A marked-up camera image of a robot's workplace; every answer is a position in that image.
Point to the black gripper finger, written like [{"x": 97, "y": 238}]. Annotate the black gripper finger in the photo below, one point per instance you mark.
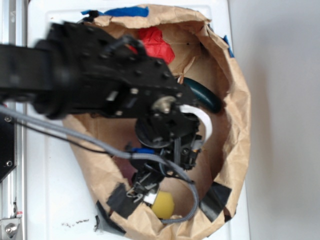
[{"x": 146, "y": 193}]

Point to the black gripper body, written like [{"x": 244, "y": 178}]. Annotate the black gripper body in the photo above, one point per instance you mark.
[{"x": 173, "y": 137}]

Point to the yellow sponge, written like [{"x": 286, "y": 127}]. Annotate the yellow sponge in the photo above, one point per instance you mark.
[{"x": 163, "y": 206}]

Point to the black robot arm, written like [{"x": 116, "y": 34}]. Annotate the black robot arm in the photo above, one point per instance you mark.
[{"x": 78, "y": 69}]

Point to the dark green oblong object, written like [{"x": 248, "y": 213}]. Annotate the dark green oblong object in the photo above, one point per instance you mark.
[{"x": 206, "y": 97}]

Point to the brown paper bag bin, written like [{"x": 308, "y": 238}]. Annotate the brown paper bag bin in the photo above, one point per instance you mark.
[{"x": 202, "y": 55}]

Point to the orange spiral seashell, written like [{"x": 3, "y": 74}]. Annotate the orange spiral seashell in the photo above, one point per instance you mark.
[{"x": 180, "y": 80}]

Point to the red crumpled paper ball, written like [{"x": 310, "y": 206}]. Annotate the red crumpled paper ball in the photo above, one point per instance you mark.
[{"x": 154, "y": 44}]

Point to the metal corner bracket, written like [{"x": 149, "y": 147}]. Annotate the metal corner bracket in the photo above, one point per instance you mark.
[{"x": 11, "y": 229}]

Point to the aluminium frame rail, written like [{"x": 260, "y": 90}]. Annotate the aluminium frame rail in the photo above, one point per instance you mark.
[{"x": 13, "y": 30}]

